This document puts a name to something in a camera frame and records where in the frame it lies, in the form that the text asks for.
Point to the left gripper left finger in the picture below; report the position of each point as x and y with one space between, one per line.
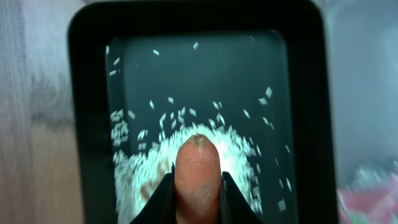
160 209

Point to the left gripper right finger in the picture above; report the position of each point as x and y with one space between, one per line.
234 208

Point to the rice and food scraps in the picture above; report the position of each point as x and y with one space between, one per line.
233 89

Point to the orange carrot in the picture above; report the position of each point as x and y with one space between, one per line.
197 182

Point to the red snack wrapper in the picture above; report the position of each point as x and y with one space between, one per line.
372 205

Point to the black food waste tray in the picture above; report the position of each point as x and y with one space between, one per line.
298 23

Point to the clear plastic waste bin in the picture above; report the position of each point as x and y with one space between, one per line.
361 37

